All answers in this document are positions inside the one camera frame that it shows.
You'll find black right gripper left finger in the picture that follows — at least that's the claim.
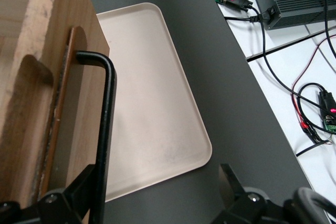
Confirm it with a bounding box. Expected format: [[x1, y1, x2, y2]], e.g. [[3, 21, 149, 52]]
[[36, 164, 97, 224]]

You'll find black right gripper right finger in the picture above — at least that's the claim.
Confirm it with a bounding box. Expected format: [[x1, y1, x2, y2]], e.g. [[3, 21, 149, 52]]
[[211, 163, 266, 224]]

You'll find black metal drawer handle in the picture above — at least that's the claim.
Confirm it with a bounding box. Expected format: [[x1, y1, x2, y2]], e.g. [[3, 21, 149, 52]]
[[75, 50, 117, 224]]

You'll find wooden drawer cabinet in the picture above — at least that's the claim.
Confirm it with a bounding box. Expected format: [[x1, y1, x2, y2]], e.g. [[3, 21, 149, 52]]
[[0, 0, 111, 210]]

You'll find beige plastic tray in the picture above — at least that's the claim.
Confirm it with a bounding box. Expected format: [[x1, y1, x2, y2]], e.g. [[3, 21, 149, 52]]
[[96, 2, 213, 204]]

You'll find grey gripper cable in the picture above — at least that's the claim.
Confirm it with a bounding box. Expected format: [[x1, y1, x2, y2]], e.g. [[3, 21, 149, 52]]
[[285, 186, 336, 224]]

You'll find thin red wire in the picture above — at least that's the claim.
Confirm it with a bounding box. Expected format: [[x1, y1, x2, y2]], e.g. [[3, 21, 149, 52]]
[[290, 33, 336, 133]]

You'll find black power cable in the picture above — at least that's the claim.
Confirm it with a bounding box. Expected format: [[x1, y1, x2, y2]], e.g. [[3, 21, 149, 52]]
[[225, 6, 336, 116]]

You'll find black thin cable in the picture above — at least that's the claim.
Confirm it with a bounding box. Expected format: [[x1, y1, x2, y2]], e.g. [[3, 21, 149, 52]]
[[316, 0, 336, 61]]

